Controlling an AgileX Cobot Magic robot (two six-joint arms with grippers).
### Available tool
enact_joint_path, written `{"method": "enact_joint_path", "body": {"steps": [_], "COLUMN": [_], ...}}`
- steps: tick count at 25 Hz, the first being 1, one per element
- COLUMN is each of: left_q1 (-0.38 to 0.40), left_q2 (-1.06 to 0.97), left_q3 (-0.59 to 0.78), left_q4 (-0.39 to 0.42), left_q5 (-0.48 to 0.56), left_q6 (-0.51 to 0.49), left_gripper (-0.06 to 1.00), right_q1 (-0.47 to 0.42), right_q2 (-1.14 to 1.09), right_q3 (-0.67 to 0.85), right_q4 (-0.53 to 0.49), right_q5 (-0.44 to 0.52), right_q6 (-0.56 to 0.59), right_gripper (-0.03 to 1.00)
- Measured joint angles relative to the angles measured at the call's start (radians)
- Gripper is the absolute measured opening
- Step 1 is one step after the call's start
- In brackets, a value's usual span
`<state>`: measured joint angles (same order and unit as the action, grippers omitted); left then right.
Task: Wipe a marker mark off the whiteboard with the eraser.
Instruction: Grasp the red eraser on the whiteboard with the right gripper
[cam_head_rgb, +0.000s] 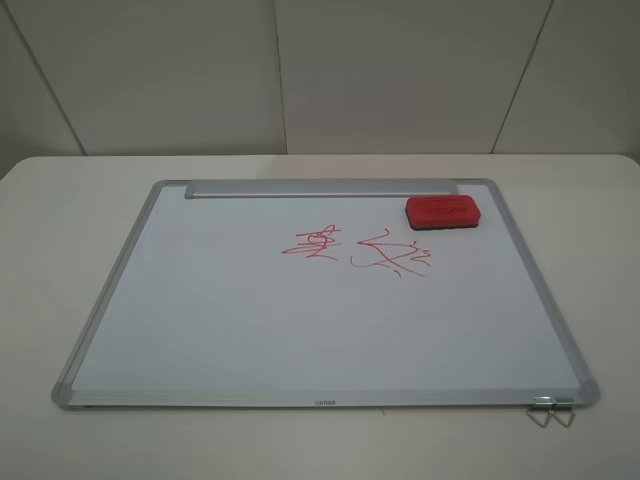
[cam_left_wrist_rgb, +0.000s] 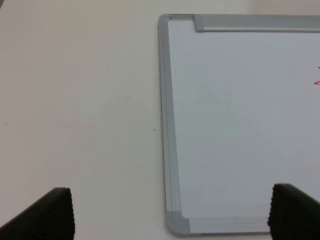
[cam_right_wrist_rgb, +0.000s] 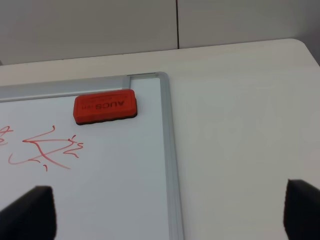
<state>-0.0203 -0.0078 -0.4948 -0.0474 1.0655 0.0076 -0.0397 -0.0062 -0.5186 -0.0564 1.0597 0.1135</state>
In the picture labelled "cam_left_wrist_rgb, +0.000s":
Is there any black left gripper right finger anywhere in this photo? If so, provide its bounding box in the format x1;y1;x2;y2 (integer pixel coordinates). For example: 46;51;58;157
267;183;320;240

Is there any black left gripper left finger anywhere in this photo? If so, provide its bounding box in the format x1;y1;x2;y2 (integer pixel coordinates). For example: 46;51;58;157
0;187;76;240

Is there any white framed whiteboard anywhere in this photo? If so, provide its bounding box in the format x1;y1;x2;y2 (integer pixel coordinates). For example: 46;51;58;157
158;14;320;237

